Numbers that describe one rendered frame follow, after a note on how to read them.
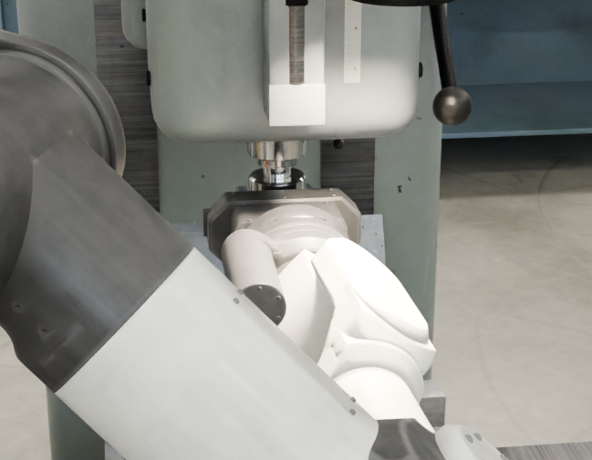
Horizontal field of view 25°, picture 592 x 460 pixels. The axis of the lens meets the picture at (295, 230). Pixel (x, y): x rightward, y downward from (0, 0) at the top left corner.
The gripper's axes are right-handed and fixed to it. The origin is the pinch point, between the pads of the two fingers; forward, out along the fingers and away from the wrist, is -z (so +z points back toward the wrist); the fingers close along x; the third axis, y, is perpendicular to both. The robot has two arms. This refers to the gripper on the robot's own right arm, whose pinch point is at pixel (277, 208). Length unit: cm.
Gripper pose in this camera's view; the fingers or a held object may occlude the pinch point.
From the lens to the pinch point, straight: 108.9
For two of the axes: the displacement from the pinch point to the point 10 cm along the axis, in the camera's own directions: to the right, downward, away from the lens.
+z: 1.3, 3.6, -9.2
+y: 0.0, 9.3, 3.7
